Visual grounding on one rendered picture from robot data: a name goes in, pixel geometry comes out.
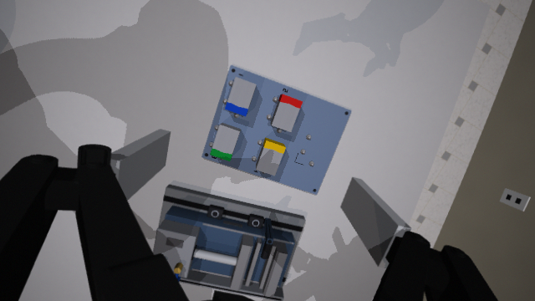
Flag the grey block with red end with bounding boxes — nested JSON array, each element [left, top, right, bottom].
[[270, 94, 303, 132]]

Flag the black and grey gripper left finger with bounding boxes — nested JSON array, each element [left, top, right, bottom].
[[0, 129, 189, 301]]

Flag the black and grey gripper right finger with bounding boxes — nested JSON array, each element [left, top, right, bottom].
[[341, 177, 498, 301]]

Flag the grey block with yellow end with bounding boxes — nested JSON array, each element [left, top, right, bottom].
[[256, 138, 286, 176]]

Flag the grey block with green end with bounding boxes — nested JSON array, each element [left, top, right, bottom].
[[210, 123, 241, 161]]

